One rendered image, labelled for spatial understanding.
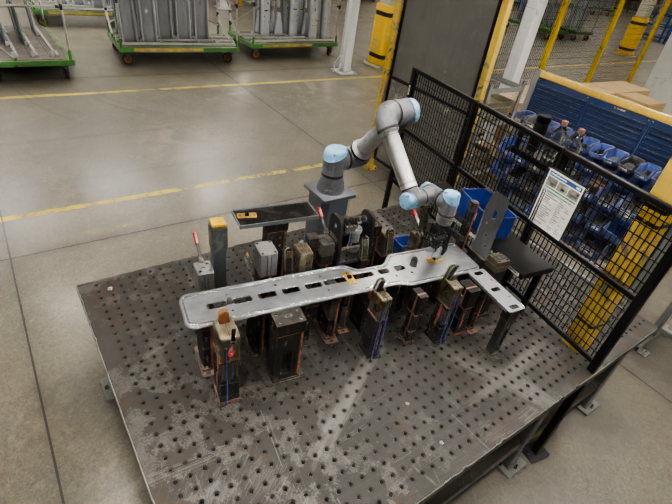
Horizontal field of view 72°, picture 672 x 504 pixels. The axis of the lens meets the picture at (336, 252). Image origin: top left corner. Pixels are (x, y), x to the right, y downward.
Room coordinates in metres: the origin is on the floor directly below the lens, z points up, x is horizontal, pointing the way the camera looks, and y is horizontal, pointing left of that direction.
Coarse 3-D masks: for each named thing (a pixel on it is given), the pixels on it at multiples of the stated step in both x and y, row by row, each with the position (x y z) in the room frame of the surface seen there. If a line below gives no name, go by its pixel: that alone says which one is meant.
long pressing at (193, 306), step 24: (384, 264) 1.72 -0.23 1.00; (408, 264) 1.76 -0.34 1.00; (432, 264) 1.79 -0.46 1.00; (456, 264) 1.82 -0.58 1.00; (216, 288) 1.37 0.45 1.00; (240, 288) 1.40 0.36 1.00; (264, 288) 1.42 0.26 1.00; (312, 288) 1.47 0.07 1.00; (336, 288) 1.50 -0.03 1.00; (360, 288) 1.53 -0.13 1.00; (192, 312) 1.22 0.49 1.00; (216, 312) 1.25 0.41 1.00; (240, 312) 1.27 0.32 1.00; (264, 312) 1.29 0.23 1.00
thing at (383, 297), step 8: (384, 288) 1.50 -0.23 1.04; (376, 296) 1.45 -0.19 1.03; (384, 296) 1.45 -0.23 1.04; (376, 304) 1.45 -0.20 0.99; (384, 304) 1.42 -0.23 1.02; (368, 312) 1.48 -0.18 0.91; (376, 312) 1.43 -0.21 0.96; (384, 312) 1.43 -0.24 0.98; (368, 320) 1.47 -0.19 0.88; (376, 320) 1.42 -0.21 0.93; (384, 320) 1.44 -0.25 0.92; (368, 328) 1.46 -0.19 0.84; (376, 328) 1.43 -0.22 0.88; (384, 328) 1.43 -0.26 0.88; (368, 336) 1.44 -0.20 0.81; (376, 336) 1.42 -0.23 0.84; (360, 344) 1.48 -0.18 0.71; (368, 344) 1.43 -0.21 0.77; (376, 344) 1.43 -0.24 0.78; (360, 352) 1.44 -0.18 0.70; (368, 352) 1.42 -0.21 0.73; (376, 352) 1.44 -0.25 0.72
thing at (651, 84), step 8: (664, 48) 7.60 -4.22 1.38; (664, 56) 7.56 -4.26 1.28; (656, 64) 7.59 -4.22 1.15; (664, 64) 7.52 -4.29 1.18; (656, 72) 7.55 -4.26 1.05; (664, 72) 7.47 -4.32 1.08; (648, 80) 7.59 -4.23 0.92; (656, 80) 7.51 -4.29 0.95; (664, 80) 7.43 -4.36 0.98; (648, 88) 7.55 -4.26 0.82; (656, 88) 7.47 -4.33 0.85; (664, 88) 7.39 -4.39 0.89; (648, 96) 7.51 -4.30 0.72; (656, 96) 7.43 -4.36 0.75; (664, 96) 7.35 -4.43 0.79; (664, 112) 7.27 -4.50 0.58
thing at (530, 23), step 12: (528, 0) 6.20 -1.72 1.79; (540, 0) 6.09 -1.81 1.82; (528, 12) 6.16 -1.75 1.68; (540, 12) 6.14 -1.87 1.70; (528, 24) 6.12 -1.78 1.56; (516, 36) 6.20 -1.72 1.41; (528, 36) 6.09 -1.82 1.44; (516, 48) 6.16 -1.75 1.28; (528, 48) 6.15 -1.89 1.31; (516, 60) 6.11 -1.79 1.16; (504, 72) 6.20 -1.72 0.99; (516, 72) 6.10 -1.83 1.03; (504, 84) 6.15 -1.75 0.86; (492, 132) 6.10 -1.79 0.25
